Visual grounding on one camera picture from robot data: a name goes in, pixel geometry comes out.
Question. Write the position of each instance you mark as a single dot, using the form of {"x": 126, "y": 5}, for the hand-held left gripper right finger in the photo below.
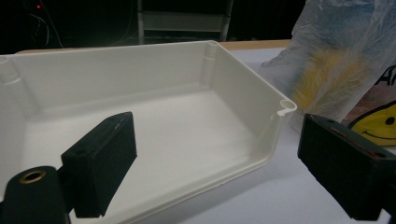
{"x": 348, "y": 168}

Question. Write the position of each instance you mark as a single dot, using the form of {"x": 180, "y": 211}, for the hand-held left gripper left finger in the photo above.
{"x": 99, "y": 161}

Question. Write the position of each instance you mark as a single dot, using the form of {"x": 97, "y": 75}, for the brown box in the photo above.
{"x": 369, "y": 98}

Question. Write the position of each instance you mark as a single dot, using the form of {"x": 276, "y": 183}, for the white plastic tray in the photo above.
{"x": 193, "y": 124}

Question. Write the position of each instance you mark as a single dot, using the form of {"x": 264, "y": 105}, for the clear plastic bag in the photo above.
{"x": 311, "y": 40}

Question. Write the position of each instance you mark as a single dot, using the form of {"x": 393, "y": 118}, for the white metal desk frame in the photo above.
{"x": 183, "y": 21}

